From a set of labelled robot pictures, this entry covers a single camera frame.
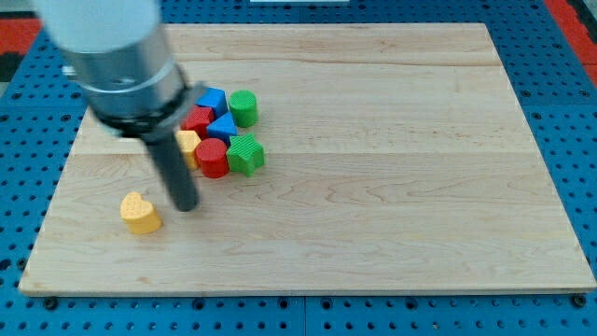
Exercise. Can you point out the blue cube block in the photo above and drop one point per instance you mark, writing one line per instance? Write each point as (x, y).
(215, 99)

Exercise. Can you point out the red hexagonal block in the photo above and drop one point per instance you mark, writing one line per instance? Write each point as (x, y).
(198, 119)

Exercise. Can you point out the yellow heart block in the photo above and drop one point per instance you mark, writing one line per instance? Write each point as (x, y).
(140, 216)

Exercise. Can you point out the blue triangle block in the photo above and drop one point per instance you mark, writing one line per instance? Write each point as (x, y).
(222, 128)

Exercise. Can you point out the red cylinder block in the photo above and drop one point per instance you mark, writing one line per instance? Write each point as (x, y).
(211, 155)

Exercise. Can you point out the green cylinder block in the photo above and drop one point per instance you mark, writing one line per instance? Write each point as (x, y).
(243, 107)

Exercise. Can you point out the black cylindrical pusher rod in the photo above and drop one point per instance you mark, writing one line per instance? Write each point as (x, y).
(168, 158)

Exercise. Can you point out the green star block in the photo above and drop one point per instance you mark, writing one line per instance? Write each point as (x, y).
(245, 154)

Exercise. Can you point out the light wooden board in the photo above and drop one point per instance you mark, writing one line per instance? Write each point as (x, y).
(398, 162)

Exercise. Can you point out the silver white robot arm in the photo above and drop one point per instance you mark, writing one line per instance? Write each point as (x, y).
(118, 53)

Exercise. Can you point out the yellow pentagon block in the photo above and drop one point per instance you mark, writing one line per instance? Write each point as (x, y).
(188, 141)

